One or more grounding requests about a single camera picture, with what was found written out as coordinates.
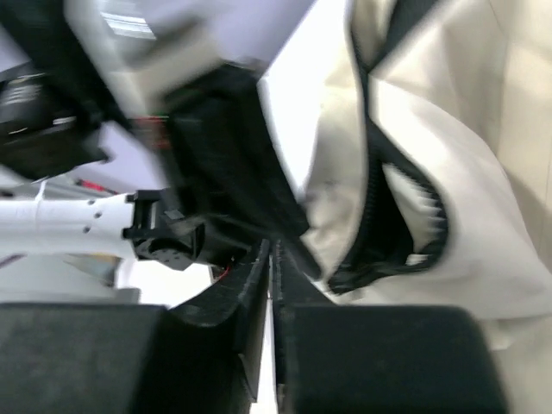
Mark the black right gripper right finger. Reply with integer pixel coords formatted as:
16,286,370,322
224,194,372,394
272,244,509,413

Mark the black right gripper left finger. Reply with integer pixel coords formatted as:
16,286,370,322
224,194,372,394
1,241,270,413

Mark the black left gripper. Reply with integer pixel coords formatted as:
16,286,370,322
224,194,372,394
161,64,311,263

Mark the cream jacket with black zipper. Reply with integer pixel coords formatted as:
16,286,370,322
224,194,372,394
297,0,552,359

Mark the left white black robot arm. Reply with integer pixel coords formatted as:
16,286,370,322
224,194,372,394
1,1,319,274

